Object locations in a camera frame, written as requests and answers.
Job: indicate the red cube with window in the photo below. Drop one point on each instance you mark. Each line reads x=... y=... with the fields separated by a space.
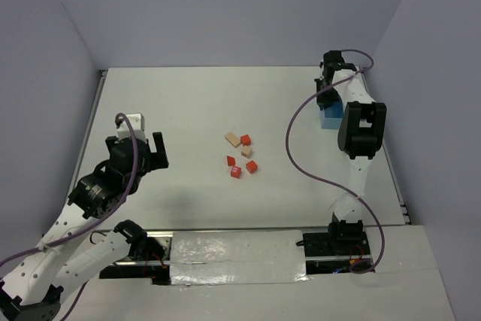
x=235 y=172

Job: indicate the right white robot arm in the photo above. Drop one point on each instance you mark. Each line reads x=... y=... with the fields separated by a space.
x=360 y=123

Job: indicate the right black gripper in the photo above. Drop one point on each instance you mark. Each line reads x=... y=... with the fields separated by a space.
x=325 y=92

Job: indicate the natural wood flat block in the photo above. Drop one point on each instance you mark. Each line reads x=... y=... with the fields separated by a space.
x=233 y=139

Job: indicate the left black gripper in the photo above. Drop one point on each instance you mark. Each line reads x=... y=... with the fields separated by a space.
x=151 y=153

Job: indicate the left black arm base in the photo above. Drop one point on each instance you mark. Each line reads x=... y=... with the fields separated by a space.
x=150 y=261

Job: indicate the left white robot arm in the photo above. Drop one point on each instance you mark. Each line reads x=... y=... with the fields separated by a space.
x=44 y=279

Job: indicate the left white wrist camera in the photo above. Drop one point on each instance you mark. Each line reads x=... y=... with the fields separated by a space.
x=128 y=124

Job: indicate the natural wood cube with windows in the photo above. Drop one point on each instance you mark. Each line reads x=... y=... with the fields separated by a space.
x=246 y=151

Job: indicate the red wedge block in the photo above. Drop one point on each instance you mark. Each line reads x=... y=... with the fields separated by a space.
x=230 y=161

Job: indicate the blue plastic box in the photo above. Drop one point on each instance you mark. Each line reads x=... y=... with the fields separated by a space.
x=331 y=118

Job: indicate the silver foil tape sheet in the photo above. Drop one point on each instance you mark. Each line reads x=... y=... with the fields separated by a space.
x=233 y=258

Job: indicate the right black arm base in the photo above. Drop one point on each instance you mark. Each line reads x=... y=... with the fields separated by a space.
x=342 y=248

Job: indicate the red cube block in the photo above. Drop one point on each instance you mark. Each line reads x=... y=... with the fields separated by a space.
x=251 y=167
x=245 y=140

